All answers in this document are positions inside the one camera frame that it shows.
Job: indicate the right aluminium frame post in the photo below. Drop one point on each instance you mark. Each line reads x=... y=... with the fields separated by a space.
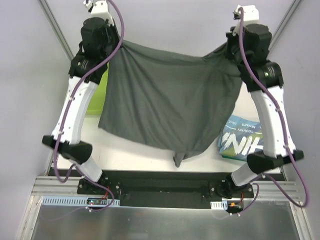
x=284 y=22

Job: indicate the folded blue printed t shirt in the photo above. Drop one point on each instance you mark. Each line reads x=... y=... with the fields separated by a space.
x=240 y=136

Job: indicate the folded green t shirt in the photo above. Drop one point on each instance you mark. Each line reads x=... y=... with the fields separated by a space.
x=238 y=157

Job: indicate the left aluminium frame post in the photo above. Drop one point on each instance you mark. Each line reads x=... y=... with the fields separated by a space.
x=56 y=28

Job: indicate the dark grey t shirt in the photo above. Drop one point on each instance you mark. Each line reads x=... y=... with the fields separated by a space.
x=169 y=101

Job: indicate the right white cable duct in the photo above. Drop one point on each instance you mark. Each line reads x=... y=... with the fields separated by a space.
x=219 y=205

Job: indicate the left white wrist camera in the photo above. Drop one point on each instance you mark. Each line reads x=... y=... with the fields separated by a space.
x=99 y=9

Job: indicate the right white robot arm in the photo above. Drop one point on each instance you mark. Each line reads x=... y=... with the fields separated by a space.
x=247 y=49

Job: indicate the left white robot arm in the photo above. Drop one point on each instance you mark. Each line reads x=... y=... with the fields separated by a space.
x=100 y=42

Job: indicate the aluminium frame post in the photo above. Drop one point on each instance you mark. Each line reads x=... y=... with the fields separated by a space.
x=284 y=22
x=56 y=28

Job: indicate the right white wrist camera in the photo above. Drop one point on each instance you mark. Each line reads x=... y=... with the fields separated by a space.
x=250 y=16

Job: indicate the lime green plastic bin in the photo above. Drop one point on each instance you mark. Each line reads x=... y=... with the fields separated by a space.
x=96 y=104

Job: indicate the white cable duct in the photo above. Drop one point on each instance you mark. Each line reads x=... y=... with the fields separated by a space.
x=219 y=205
x=79 y=201

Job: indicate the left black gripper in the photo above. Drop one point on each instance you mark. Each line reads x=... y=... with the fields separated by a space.
x=114 y=35

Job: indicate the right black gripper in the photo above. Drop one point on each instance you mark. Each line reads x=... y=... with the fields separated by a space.
x=231 y=43

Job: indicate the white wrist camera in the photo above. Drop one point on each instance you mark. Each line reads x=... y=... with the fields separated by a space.
x=99 y=9
x=250 y=16

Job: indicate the left white cable duct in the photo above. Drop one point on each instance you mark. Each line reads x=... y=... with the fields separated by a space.
x=79 y=201

